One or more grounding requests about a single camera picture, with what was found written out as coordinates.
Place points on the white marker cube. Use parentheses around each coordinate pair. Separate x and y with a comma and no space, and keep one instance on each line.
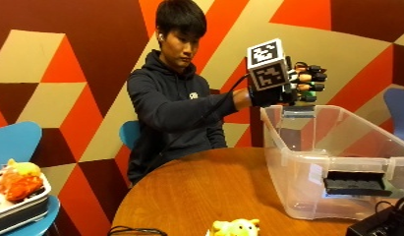
(266,65)

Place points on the yellow green plush toy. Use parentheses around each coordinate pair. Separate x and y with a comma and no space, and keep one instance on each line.
(24,167)

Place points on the white grey toy tray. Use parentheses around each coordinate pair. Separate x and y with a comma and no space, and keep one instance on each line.
(22,213)

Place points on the white earbud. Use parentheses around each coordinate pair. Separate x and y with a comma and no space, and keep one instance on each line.
(159,37)

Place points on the orange plush toy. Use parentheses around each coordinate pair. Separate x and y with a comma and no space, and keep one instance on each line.
(20,183)

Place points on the the person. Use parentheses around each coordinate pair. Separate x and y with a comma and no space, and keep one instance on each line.
(175,121)

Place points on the clear plastic storage bin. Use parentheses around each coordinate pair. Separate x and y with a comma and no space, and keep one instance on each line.
(340,183)

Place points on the blue chair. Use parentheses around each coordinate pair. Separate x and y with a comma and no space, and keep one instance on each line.
(399,111)
(13,141)
(129,132)

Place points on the white bin label sticker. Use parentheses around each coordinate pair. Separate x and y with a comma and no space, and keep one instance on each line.
(315,173)

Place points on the black electronic device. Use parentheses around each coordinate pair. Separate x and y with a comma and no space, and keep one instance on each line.
(375,224)

